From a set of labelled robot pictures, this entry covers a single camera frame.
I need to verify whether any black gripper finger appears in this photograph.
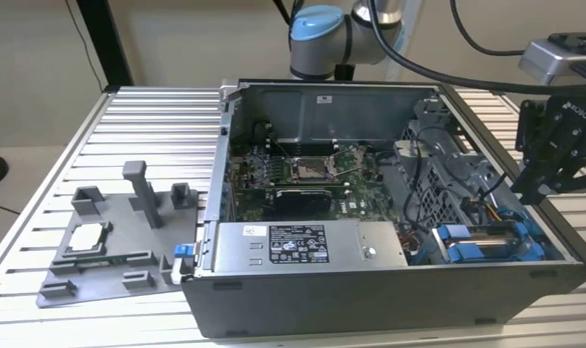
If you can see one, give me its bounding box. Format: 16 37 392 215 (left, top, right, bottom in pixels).
510 99 573 206
557 155 586 195

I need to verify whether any hard disk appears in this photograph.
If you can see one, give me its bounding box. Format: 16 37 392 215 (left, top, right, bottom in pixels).
435 221 546 262

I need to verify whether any metal disk bay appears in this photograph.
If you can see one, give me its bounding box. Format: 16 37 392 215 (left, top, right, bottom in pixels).
430 213 567 268

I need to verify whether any grey metal drive cage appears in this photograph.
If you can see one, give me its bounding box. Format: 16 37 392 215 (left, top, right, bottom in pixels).
391 97 521 233

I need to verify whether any green motherboard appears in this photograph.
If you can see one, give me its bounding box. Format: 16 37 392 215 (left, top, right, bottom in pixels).
227 139 406 223

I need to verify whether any silver power supply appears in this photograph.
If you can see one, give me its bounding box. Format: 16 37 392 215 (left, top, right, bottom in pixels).
209 219 410 275

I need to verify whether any metal socket cover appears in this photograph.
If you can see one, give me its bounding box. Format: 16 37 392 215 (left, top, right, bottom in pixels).
327 146 370 174

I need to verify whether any CPU socket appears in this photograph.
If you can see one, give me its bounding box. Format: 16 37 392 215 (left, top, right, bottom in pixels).
286 157 343 183

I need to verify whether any black graphics card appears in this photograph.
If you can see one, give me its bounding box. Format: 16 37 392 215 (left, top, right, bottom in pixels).
272 188 334 220

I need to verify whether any black and silver PC case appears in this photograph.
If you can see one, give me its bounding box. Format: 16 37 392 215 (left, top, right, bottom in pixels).
179 78 586 340

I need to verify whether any thin metal locking lever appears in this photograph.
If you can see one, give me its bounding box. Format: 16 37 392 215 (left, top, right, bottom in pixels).
265 133 295 160

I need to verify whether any blue case latch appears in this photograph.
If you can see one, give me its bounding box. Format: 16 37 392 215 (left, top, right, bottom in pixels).
173 243 199 261

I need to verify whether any grey parts rack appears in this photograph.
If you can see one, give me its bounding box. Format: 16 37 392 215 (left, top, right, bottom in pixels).
34 159 212 309

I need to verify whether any green RAM stick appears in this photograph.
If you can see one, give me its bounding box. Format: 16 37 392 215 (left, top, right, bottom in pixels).
74 255 152 268

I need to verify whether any silver CPU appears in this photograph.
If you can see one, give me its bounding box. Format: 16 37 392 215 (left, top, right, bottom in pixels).
65 223 105 253

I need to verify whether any yellow red black power wire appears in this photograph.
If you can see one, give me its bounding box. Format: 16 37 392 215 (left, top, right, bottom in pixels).
481 201 519 225

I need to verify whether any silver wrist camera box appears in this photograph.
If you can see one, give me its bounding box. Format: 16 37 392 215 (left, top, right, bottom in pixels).
517 31 586 88

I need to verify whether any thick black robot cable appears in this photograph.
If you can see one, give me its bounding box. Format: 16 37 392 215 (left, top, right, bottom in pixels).
364 0 586 96

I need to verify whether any black data wire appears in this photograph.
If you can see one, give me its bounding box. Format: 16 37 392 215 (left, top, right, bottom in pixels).
402 127 510 233

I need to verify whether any blue plastic bay bracket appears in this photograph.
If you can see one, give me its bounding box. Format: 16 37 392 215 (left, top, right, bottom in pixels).
446 243 486 264

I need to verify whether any black camera cable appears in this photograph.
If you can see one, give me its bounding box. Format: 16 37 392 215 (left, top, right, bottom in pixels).
447 0 529 57

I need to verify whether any thin black cable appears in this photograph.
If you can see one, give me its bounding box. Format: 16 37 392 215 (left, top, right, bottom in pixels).
272 0 299 28

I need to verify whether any black metal stand post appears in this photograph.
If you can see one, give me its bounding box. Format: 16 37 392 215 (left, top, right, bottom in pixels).
77 0 135 88

